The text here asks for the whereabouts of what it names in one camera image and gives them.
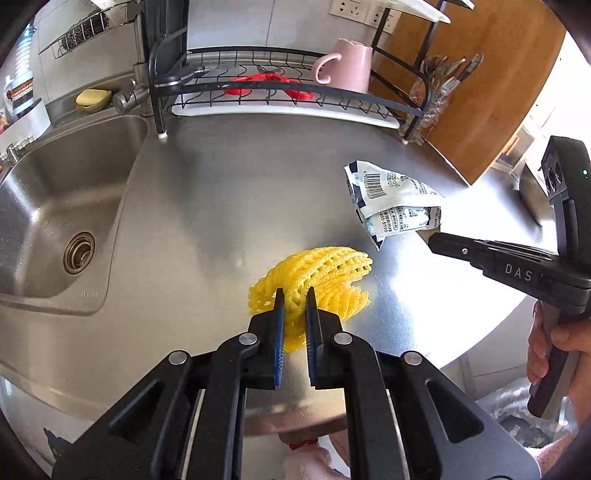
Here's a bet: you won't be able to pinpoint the yellow foam fruit net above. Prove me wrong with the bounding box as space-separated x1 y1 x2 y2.
249 246 373 353

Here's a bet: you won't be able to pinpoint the white milk carton pack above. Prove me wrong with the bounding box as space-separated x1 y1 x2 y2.
344 160 444 250

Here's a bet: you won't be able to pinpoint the steel kitchen sink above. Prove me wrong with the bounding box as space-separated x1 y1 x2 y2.
1 112 149 315

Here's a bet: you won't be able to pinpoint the person's right hand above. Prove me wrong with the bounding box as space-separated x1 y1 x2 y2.
526 301 591 426

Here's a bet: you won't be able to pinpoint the pink slipper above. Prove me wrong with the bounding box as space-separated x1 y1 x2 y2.
283 444 346 480

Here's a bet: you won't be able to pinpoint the glass cutlery holder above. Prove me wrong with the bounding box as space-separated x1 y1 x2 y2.
399 53 485 145

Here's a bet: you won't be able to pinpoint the wooden cutting board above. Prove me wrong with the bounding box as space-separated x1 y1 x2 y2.
368 0 568 186

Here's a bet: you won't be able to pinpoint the pink mug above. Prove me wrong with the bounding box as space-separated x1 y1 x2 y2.
311 38 373 94

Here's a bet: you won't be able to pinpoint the red scissors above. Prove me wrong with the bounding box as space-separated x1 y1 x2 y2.
231 72 315 101

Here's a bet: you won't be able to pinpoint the black dish rack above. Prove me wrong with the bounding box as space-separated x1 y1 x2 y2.
140 0 477 144

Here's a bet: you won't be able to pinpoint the yellow sponge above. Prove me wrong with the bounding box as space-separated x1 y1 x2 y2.
75 88 111 113

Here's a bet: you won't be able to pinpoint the wall power socket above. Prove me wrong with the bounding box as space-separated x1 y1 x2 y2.
329 0 386 29

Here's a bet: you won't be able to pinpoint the faucet with blue hose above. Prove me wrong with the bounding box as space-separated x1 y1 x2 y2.
3 23 35 123

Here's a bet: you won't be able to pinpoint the wall wire basket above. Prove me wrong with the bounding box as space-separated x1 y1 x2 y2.
39 1 141 59

